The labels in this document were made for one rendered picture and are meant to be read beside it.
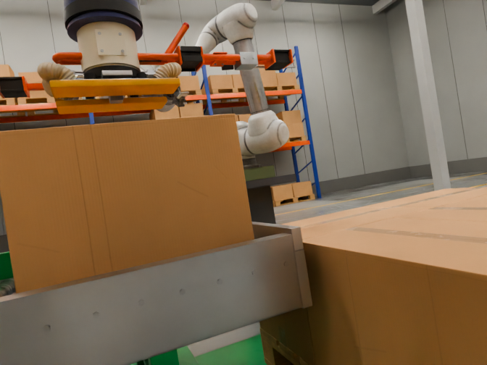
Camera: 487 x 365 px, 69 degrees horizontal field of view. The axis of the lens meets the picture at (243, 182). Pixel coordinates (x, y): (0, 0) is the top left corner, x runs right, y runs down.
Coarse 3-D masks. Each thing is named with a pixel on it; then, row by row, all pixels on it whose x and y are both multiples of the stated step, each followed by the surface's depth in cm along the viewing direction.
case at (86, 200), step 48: (0, 144) 81; (48, 144) 84; (96, 144) 88; (144, 144) 92; (192, 144) 97; (0, 192) 80; (48, 192) 84; (96, 192) 87; (144, 192) 92; (192, 192) 96; (240, 192) 101; (48, 240) 83; (96, 240) 87; (144, 240) 91; (192, 240) 95; (240, 240) 100
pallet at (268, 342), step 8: (264, 336) 142; (264, 344) 143; (272, 344) 135; (280, 344) 128; (264, 352) 144; (272, 352) 136; (280, 352) 129; (288, 352) 123; (272, 360) 137; (280, 360) 137; (288, 360) 124; (296, 360) 119
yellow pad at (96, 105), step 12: (132, 96) 119; (156, 96) 120; (60, 108) 108; (72, 108) 110; (84, 108) 112; (96, 108) 115; (108, 108) 117; (120, 108) 119; (132, 108) 121; (144, 108) 124; (156, 108) 126
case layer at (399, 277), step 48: (432, 192) 184; (480, 192) 154; (336, 240) 99; (384, 240) 90; (432, 240) 82; (480, 240) 76; (336, 288) 92; (384, 288) 76; (432, 288) 65; (480, 288) 57; (288, 336) 122; (336, 336) 96; (384, 336) 79; (432, 336) 67; (480, 336) 58
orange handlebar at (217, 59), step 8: (56, 56) 101; (64, 56) 101; (72, 56) 102; (80, 56) 103; (144, 56) 110; (152, 56) 112; (160, 56) 113; (168, 56) 114; (176, 56) 115; (208, 56) 119; (216, 56) 120; (224, 56) 122; (232, 56) 123; (240, 56) 124; (264, 56) 128; (64, 64) 106; (72, 64) 107; (80, 64) 108; (144, 64) 115; (152, 64) 116; (160, 64) 118; (208, 64) 125; (216, 64) 124; (224, 64) 126; (232, 64) 128; (264, 64) 134; (32, 88) 122; (40, 88) 123
